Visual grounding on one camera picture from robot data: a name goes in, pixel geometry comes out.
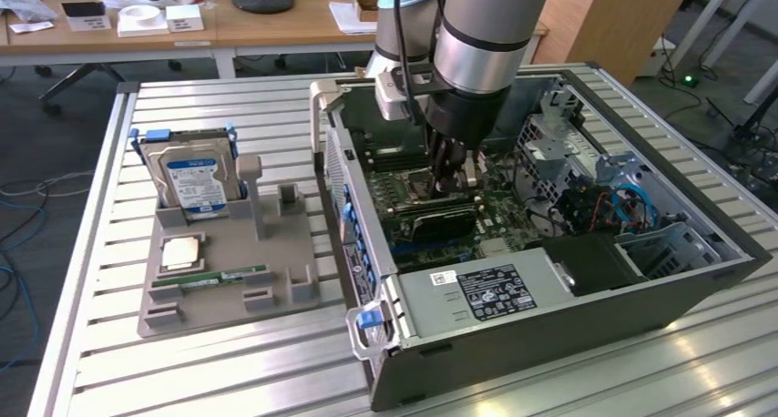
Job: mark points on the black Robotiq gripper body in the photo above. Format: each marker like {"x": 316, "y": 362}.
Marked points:
{"x": 464, "y": 116}

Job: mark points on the graphics card with metal bracket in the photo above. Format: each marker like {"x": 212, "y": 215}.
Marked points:
{"x": 445, "y": 228}

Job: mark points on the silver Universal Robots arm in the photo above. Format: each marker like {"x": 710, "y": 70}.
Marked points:
{"x": 485, "y": 39}

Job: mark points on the black RAM slot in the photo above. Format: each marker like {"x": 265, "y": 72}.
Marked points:
{"x": 397, "y": 153}
{"x": 399, "y": 158}
{"x": 400, "y": 167}
{"x": 399, "y": 163}

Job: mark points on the CPU socket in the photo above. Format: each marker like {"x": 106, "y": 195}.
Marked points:
{"x": 412, "y": 185}

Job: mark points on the green motherboard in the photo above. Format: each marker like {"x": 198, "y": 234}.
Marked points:
{"x": 497, "y": 216}

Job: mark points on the silver metal disk bay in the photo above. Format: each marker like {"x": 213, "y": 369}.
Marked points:
{"x": 549, "y": 155}

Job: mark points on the long expansion slot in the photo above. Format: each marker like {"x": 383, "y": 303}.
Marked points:
{"x": 425, "y": 247}

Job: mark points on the silver chip heatsink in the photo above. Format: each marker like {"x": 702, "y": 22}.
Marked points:
{"x": 495, "y": 248}

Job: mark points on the white paper stack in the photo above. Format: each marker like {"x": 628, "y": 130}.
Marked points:
{"x": 347, "y": 18}

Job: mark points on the grey power supply unit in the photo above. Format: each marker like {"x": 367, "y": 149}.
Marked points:
{"x": 425, "y": 308}

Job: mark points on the wooden cabinet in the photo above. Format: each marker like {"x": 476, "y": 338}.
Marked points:
{"x": 613, "y": 25}

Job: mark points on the white socket box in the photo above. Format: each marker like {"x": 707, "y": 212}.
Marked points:
{"x": 659, "y": 62}

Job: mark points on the wooden desk white legs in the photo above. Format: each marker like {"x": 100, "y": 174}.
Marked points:
{"x": 60, "y": 43}
{"x": 291, "y": 30}

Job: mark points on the blue case latch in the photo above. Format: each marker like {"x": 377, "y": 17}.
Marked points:
{"x": 367, "y": 320}

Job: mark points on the green indicator light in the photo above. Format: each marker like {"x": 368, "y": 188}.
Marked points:
{"x": 688, "y": 78}

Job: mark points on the grey parts rack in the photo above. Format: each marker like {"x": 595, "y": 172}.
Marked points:
{"x": 243, "y": 262}

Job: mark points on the hard disk in blue caddy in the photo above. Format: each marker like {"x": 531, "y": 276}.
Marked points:
{"x": 188, "y": 180}

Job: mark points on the open dark grey PC case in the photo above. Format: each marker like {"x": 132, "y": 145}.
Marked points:
{"x": 547, "y": 344}

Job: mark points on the green RAM stick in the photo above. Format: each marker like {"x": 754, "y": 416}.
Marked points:
{"x": 206, "y": 278}

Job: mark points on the silver CPU chip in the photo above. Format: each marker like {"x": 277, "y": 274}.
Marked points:
{"x": 180, "y": 255}

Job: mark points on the small white box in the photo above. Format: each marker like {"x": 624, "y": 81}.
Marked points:
{"x": 181, "y": 14}

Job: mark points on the flat white box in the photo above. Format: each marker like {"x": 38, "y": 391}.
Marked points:
{"x": 142, "y": 30}

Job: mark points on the white tape roll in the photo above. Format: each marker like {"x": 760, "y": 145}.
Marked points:
{"x": 128, "y": 14}

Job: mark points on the black chair base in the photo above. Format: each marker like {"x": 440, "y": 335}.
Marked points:
{"x": 66, "y": 81}

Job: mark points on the black and white box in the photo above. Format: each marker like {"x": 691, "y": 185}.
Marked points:
{"x": 85, "y": 9}

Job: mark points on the white paper label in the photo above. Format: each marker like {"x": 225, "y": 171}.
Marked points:
{"x": 30, "y": 27}

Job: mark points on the clear plastic bag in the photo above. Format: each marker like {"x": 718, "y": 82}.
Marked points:
{"x": 17, "y": 0}

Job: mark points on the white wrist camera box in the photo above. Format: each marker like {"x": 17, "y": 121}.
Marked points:
{"x": 391, "y": 96}

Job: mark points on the black intrusion switch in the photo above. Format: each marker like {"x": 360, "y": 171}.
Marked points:
{"x": 348, "y": 155}

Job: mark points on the perforated metal bracket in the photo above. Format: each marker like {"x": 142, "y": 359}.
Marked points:
{"x": 668, "y": 248}

